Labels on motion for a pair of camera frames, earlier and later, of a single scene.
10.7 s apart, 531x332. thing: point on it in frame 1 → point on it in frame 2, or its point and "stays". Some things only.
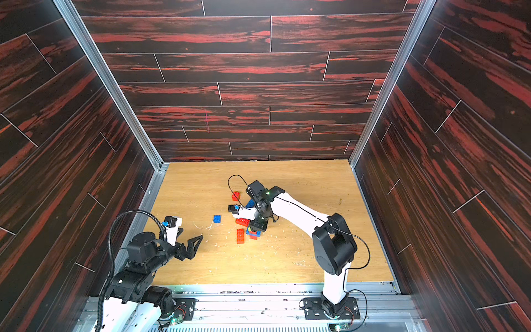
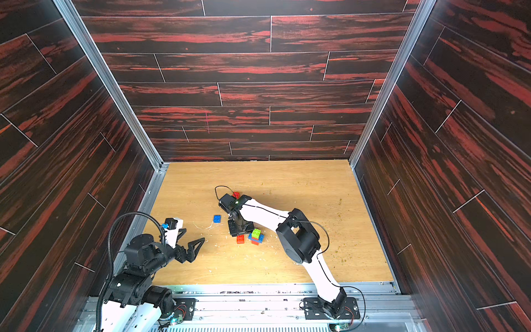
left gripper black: (191, 251) stays
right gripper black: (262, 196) → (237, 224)
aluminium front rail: (271, 308) stays
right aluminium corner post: (419, 18) stays
